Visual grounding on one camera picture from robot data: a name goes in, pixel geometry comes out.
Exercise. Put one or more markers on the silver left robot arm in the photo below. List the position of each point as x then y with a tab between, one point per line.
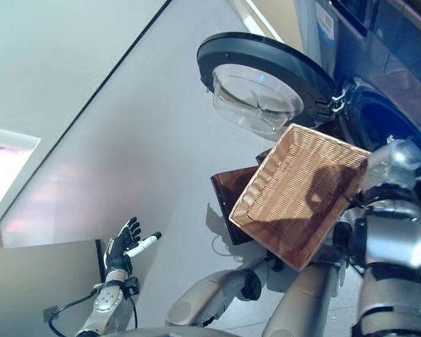
107	298

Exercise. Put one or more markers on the round glass washing machine door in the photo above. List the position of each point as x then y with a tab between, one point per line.
266	45

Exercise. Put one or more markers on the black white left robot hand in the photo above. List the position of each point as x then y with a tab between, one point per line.
117	254

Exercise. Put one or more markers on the glossy dark brown stool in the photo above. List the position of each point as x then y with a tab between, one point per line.
228	196

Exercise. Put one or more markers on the rectangular wicker basket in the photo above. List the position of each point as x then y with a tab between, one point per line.
284	189

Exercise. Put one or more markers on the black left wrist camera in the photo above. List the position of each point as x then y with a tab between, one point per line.
133	286

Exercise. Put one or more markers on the silver right robot leg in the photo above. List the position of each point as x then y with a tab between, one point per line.
301	298

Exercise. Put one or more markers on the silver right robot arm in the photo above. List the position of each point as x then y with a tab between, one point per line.
389	238

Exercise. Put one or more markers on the white framed window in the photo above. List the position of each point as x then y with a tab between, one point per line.
7	158

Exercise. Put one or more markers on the grey cabinet with black edge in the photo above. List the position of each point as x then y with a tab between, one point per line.
38	281

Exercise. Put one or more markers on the grey robot torso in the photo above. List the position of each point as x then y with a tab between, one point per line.
196	333

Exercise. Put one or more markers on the dark grey washing machine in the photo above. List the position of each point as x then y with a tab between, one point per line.
389	52

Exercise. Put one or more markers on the silver left robot leg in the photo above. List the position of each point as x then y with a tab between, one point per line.
210	291

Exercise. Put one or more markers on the silver robot leg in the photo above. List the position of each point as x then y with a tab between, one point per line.
210	291
301	298

